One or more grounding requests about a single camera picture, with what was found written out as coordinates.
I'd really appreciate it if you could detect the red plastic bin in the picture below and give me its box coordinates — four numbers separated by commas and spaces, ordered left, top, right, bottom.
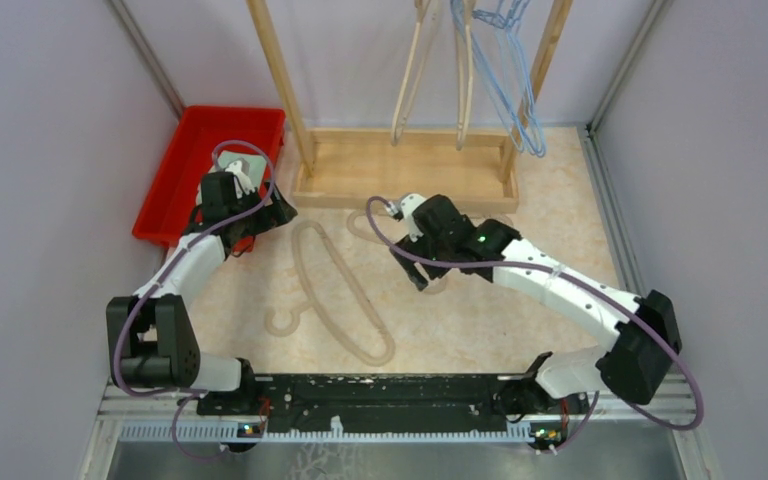
132, 105, 285, 248

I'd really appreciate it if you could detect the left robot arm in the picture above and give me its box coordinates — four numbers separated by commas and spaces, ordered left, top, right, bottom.
105, 171, 297, 414

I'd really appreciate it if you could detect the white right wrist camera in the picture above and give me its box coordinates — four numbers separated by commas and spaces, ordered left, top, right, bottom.
385, 193, 426, 242

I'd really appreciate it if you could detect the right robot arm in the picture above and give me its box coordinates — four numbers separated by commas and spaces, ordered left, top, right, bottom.
385, 193, 682, 412

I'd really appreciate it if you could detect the aluminium frame rail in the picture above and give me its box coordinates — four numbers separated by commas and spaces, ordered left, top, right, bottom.
577, 125, 704, 431

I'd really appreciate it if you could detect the white slotted cable duct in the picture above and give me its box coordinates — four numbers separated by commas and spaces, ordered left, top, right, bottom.
119, 419, 563, 444

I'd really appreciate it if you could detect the blue wire hanger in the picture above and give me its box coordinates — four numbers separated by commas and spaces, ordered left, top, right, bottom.
450, 1, 546, 157
491, 1, 547, 158
471, 1, 546, 157

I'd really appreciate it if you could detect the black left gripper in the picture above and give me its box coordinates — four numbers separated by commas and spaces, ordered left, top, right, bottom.
229, 177, 296, 238

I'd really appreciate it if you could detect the light green printed cloth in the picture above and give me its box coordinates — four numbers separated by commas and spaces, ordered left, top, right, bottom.
215, 151, 267, 196

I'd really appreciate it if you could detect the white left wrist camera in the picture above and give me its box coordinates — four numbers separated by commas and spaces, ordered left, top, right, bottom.
224, 156, 265, 198

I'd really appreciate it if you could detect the wooden hanger rack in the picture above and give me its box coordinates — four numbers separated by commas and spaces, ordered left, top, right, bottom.
247, 1, 571, 214

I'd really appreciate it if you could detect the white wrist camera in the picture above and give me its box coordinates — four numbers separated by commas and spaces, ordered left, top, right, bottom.
385, 193, 426, 242
224, 156, 265, 198

